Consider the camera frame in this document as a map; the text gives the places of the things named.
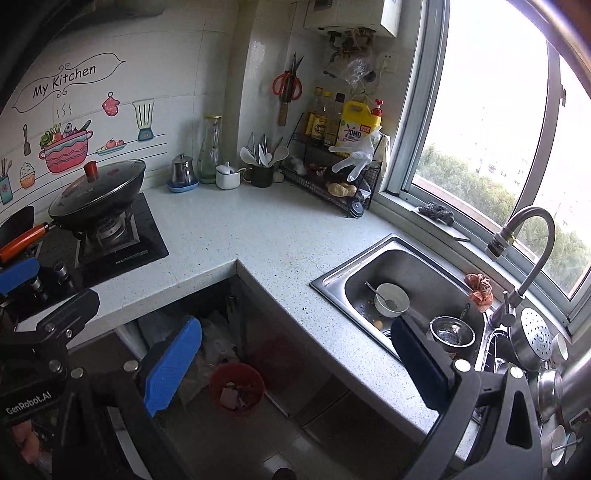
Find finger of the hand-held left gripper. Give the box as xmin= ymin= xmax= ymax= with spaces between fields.
xmin=34 ymin=289 xmax=101 ymax=345
xmin=0 ymin=257 xmax=41 ymax=296

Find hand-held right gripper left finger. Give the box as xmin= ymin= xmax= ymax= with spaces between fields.
xmin=51 ymin=315 xmax=204 ymax=480

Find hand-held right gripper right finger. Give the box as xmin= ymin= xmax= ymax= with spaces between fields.
xmin=390 ymin=315 xmax=543 ymax=480

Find red plastic bin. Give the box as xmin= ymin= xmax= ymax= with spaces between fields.
xmin=209 ymin=362 xmax=266 ymax=418

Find person's left hand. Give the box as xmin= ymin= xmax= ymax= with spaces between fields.
xmin=11 ymin=422 xmax=42 ymax=464

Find stainless steel bowl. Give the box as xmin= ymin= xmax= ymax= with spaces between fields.
xmin=429 ymin=315 xmax=476 ymax=354

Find black frying pan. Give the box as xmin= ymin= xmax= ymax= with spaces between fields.
xmin=0 ymin=205 xmax=36 ymax=241

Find white bowl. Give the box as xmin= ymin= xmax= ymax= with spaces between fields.
xmin=374 ymin=283 xmax=411 ymax=318

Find orange rag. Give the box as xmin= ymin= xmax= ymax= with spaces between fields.
xmin=464 ymin=272 xmax=495 ymax=308

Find black gas stove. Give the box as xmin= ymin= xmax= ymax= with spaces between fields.
xmin=0 ymin=191 xmax=169 ymax=319

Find stainless steel sink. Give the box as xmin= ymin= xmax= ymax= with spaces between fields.
xmin=310 ymin=233 xmax=490 ymax=365

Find steel strainer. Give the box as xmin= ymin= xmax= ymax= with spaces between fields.
xmin=510 ymin=307 xmax=555 ymax=372

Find black wok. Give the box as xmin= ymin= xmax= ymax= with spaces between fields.
xmin=0 ymin=159 xmax=147 ymax=264

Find grey cabinet door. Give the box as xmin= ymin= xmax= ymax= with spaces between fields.
xmin=238 ymin=277 xmax=439 ymax=446

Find stainless steel pot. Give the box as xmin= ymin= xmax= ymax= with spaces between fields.
xmin=531 ymin=367 xmax=567 ymax=424

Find glass wok lid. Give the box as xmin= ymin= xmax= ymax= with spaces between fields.
xmin=50 ymin=160 xmax=146 ymax=217

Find steel faucet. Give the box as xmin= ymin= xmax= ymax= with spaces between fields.
xmin=485 ymin=206 xmax=557 ymax=326

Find steel wool scrubber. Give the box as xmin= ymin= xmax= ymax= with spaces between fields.
xmin=417 ymin=202 xmax=456 ymax=226

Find stainless steel teapot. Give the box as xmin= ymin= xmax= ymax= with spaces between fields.
xmin=171 ymin=154 xmax=195 ymax=186

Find white lidded sugar pot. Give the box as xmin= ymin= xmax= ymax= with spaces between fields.
xmin=215 ymin=161 xmax=242 ymax=190

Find dark green mug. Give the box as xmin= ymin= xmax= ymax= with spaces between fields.
xmin=242 ymin=164 xmax=276 ymax=188

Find glass carafe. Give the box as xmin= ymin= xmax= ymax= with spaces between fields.
xmin=196 ymin=115 xmax=223 ymax=184

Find clear plastic glove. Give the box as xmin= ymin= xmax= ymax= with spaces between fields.
xmin=329 ymin=129 xmax=384 ymax=182

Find yellow detergent jug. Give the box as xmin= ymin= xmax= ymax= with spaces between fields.
xmin=335 ymin=98 xmax=385 ymax=158

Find dark sauce bottle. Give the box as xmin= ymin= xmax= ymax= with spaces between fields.
xmin=332 ymin=92 xmax=347 ymax=147
xmin=321 ymin=90 xmax=336 ymax=145

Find sauce bottle with yellow label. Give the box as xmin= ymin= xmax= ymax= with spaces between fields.
xmin=305 ymin=87 xmax=327 ymax=140

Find crumpled clear plastic bag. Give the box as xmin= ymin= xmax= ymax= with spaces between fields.
xmin=344 ymin=54 xmax=378 ymax=86

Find white water heater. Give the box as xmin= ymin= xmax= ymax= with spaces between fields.
xmin=302 ymin=0 xmax=402 ymax=38

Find kitchen wall sticker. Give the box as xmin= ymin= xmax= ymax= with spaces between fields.
xmin=0 ymin=51 xmax=169 ymax=206

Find black wire rack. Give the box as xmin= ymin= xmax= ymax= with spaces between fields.
xmin=279 ymin=111 xmax=386 ymax=217

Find grey window frame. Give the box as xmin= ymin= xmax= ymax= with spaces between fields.
xmin=383 ymin=0 xmax=591 ymax=337

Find red handled scissors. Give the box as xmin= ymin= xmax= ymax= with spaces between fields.
xmin=271 ymin=52 xmax=305 ymax=103

